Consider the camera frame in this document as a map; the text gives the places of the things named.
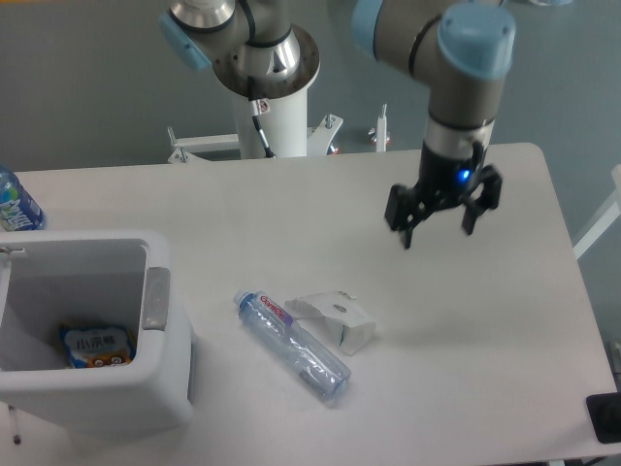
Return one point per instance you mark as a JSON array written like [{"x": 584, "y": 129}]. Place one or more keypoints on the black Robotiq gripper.
[{"x": 444, "y": 183}]

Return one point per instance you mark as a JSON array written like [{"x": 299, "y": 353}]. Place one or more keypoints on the white paper bag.
[{"x": 348, "y": 324}]

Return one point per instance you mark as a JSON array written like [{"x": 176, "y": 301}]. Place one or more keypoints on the clear plastic water bottle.
[{"x": 323, "y": 372}]

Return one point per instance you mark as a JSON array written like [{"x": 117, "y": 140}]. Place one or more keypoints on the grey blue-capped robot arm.
[{"x": 460, "y": 50}]

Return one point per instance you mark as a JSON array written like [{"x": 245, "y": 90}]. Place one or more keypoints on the white plastic trash can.
[{"x": 94, "y": 278}]

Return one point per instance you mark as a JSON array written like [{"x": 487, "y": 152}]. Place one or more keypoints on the black device at table edge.
[{"x": 604, "y": 411}]

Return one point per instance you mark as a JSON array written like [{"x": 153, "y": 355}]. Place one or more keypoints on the blue orange snack wrapper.
[{"x": 97, "y": 346}]

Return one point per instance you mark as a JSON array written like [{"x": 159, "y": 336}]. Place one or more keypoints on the blue labelled water bottle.
[{"x": 19, "y": 210}]

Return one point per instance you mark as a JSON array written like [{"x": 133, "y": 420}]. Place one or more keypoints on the white upright bracket red foot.
[{"x": 379, "y": 135}]

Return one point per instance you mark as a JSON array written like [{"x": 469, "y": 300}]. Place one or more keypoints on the white pedestal foot frame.
[{"x": 320, "y": 141}]

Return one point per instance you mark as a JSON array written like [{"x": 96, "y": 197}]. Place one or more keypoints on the white frame at right edge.
[{"x": 600, "y": 220}]

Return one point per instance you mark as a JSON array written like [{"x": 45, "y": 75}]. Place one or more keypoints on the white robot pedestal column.
[{"x": 270, "y": 127}]

